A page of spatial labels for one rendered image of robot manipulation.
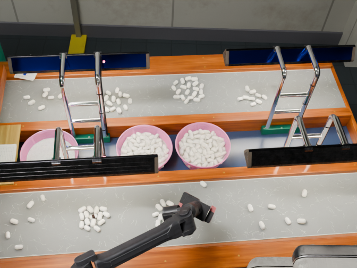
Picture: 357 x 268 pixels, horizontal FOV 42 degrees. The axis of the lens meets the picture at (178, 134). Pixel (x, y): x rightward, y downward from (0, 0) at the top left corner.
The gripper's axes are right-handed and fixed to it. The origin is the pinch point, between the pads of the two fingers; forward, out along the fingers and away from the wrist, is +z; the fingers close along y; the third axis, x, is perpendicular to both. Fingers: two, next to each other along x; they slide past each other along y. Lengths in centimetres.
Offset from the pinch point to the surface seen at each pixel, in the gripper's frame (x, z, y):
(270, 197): 11.3, 31.5, 22.4
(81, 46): 37, 145, -160
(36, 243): -43, -13, -53
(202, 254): -18.5, 3.6, 8.7
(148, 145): 8, 31, -40
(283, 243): -2.0, 17.3, 36.0
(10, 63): 19, -8, -101
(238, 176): 13.5, 30.1, 5.5
